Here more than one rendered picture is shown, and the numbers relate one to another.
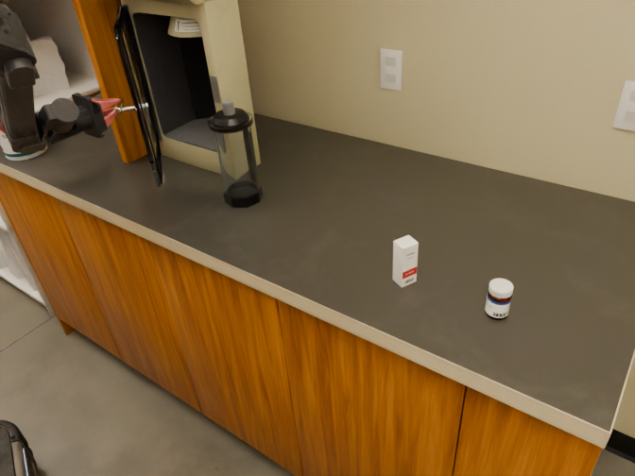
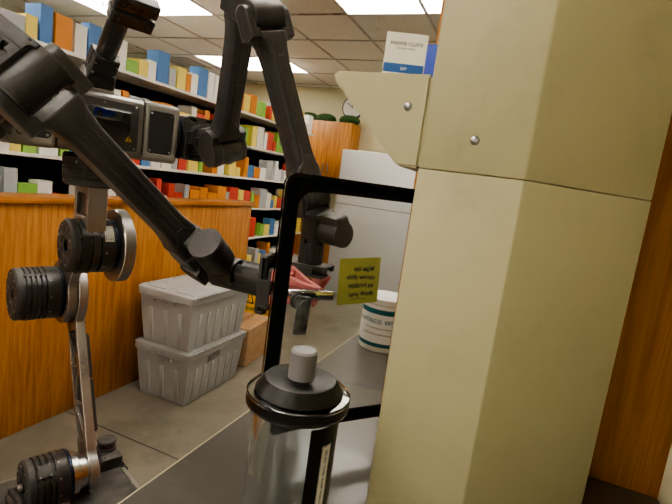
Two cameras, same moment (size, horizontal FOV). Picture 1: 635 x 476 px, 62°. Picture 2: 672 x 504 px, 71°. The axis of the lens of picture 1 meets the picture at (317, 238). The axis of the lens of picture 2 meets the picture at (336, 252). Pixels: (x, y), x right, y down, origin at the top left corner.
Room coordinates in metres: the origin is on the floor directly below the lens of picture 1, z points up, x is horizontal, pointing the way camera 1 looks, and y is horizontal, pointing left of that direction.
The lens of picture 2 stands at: (1.10, -0.26, 1.38)
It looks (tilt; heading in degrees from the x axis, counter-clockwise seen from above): 8 degrees down; 73
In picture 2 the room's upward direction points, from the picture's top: 8 degrees clockwise
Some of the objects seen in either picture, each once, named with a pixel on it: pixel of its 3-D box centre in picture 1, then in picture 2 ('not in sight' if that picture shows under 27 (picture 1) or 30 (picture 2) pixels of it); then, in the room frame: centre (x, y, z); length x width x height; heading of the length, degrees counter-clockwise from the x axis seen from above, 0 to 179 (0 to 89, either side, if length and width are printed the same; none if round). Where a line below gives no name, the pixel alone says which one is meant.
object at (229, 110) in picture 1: (230, 114); (300, 379); (1.22, 0.19, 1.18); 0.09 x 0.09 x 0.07
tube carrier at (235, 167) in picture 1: (236, 158); (287, 482); (1.21, 0.19, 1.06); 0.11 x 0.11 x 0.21
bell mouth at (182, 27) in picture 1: (198, 17); not in sight; (1.49, 0.27, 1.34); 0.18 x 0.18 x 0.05
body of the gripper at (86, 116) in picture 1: (78, 119); (257, 279); (1.21, 0.54, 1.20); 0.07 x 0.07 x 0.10; 51
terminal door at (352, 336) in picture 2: (139, 96); (358, 306); (1.36, 0.44, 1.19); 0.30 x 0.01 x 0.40; 13
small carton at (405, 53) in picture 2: not in sight; (403, 64); (1.33, 0.32, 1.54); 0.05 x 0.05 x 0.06; 68
